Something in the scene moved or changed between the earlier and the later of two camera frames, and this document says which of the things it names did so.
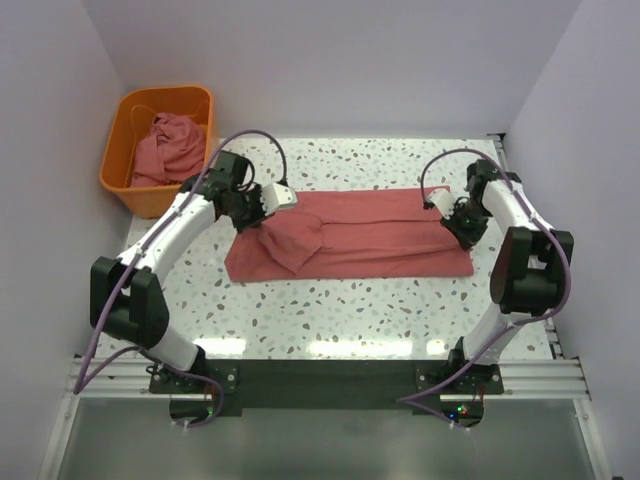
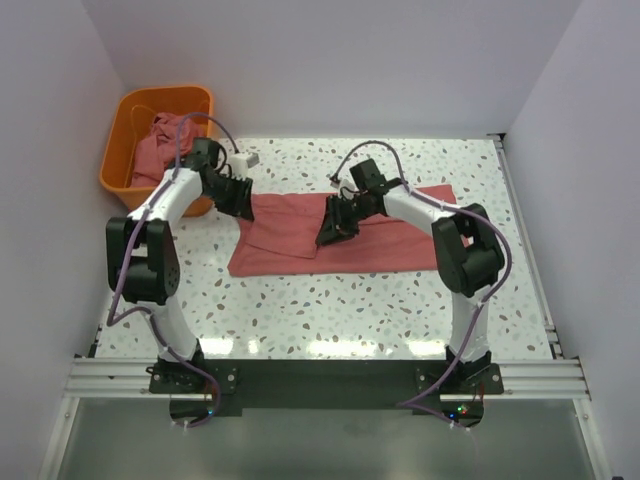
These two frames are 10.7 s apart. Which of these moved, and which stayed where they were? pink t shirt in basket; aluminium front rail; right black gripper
Moved: right black gripper
Stayed: pink t shirt in basket; aluminium front rail
